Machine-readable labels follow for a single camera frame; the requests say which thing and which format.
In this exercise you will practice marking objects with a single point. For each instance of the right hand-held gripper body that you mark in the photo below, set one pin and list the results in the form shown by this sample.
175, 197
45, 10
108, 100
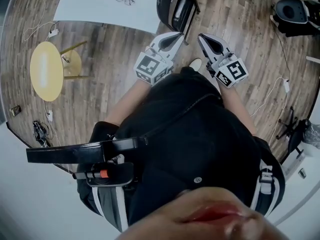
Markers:
235, 71

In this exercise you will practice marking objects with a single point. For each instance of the small brown box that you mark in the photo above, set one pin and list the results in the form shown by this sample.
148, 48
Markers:
15, 110

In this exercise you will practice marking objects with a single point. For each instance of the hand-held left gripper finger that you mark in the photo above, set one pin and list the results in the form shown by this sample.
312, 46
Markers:
156, 44
175, 50

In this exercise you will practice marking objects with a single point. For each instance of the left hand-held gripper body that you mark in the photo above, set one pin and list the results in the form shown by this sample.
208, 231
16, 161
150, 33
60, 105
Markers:
147, 67

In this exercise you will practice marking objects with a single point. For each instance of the person's left forearm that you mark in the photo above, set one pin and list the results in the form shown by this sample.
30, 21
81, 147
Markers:
127, 99

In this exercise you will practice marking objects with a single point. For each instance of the yellow round side table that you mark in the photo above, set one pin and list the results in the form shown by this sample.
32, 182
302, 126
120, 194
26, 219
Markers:
46, 71

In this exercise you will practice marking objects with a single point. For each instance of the person's face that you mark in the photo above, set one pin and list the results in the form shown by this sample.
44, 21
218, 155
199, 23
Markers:
200, 224

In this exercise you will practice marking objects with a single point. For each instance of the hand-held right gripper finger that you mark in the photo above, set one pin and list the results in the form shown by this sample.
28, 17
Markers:
222, 45
208, 56

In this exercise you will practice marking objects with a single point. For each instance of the person's black shirt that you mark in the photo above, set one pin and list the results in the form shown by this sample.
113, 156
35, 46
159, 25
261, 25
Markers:
187, 139

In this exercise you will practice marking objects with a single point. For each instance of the person's right forearm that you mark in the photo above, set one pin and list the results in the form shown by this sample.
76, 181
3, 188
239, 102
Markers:
237, 109

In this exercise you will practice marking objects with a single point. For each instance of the small white table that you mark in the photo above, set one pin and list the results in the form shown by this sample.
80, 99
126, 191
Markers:
313, 59

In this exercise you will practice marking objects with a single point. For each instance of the person's white shoe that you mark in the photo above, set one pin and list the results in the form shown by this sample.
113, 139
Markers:
195, 64

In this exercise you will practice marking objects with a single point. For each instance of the plastic-wrapped black office chair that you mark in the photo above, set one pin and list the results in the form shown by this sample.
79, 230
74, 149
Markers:
297, 139

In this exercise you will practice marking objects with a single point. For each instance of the glass partition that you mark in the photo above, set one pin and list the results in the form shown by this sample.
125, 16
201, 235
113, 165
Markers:
5, 34

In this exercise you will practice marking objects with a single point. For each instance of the black glossy mount bar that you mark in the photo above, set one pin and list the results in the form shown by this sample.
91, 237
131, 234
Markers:
70, 152

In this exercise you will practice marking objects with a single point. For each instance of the white power adapter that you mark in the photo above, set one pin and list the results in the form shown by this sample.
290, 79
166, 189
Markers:
286, 85

